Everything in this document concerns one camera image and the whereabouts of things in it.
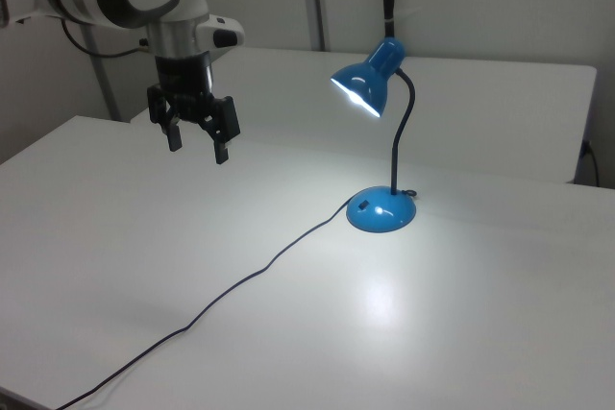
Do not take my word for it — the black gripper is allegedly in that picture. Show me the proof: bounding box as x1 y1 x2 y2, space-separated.
146 50 242 166

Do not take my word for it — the blue gooseneck desk lamp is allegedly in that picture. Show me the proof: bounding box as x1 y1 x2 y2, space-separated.
330 36 418 233

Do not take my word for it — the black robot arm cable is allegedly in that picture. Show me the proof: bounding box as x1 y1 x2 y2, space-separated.
61 20 151 59

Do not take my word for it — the black lamp power cord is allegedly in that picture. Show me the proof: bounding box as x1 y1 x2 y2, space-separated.
56 190 418 410

